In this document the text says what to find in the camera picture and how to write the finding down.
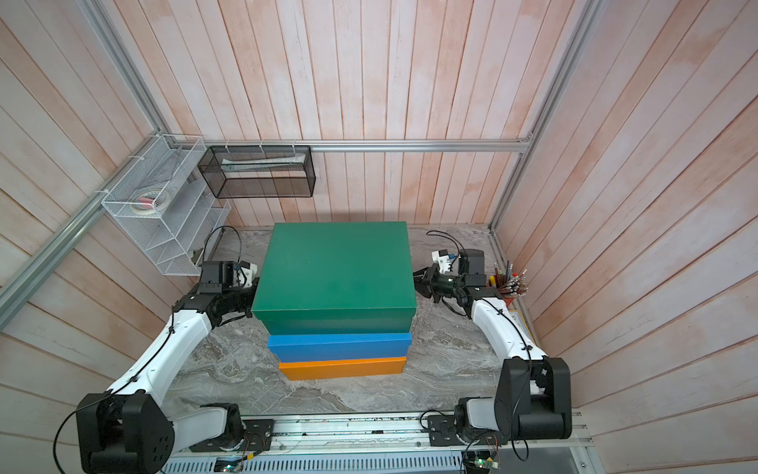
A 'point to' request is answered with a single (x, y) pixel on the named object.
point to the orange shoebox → (312, 369)
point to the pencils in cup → (510, 284)
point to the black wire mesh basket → (259, 171)
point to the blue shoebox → (342, 347)
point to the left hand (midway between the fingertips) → (285, 296)
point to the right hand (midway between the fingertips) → (404, 277)
